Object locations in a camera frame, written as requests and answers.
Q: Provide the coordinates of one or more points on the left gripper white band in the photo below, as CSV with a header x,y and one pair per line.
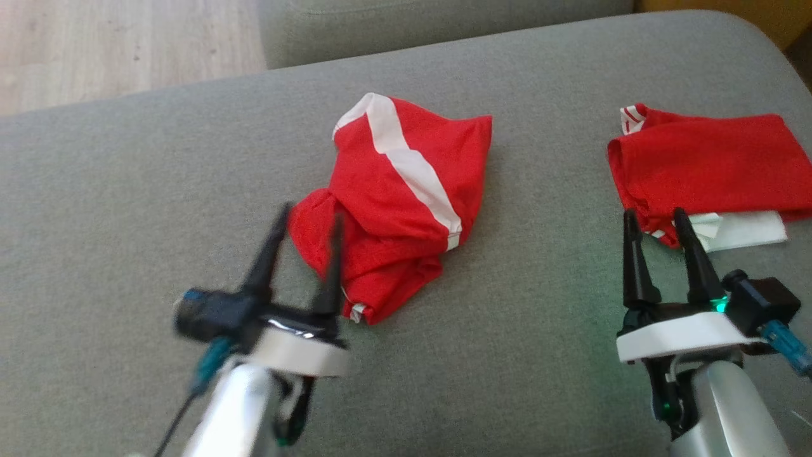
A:
x,y
298,346

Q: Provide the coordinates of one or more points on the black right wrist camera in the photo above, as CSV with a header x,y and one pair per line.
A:
x,y
761,301

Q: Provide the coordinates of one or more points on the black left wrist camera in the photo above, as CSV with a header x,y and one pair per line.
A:
x,y
212,314

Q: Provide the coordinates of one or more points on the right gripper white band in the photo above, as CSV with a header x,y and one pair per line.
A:
x,y
679,333

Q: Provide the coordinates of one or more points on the red shirt with white panel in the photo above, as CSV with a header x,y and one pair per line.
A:
x,y
710,165

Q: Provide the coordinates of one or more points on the red garment with white stripe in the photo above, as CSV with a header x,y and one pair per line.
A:
x,y
393,209

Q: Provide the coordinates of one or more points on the grey fabric sofa seat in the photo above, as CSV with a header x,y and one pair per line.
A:
x,y
127,222

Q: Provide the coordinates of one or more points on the grey fabric sofa section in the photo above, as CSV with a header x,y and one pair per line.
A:
x,y
412,28

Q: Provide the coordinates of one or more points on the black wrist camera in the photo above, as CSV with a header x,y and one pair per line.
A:
x,y
761,301
212,314

